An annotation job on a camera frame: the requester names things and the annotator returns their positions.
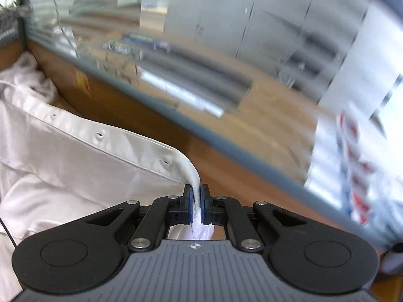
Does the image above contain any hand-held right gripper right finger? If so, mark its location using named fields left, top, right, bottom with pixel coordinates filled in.
left=200, top=184, right=311, bottom=254

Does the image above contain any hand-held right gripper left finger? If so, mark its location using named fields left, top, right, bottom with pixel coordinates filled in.
left=85, top=184, right=194, bottom=254

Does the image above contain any white collared shirt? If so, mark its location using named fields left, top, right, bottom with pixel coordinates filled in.
left=0, top=52, right=218, bottom=301

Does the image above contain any orange sticker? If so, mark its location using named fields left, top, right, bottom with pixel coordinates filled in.
left=74, top=71, right=92, bottom=96

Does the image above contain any grey pouch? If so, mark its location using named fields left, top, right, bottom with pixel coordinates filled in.
left=379, top=242, right=403, bottom=276

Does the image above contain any frosted glass partition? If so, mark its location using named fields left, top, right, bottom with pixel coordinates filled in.
left=19, top=0, right=403, bottom=252

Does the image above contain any black cable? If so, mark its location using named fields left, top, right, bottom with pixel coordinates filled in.
left=0, top=218, right=18, bottom=247

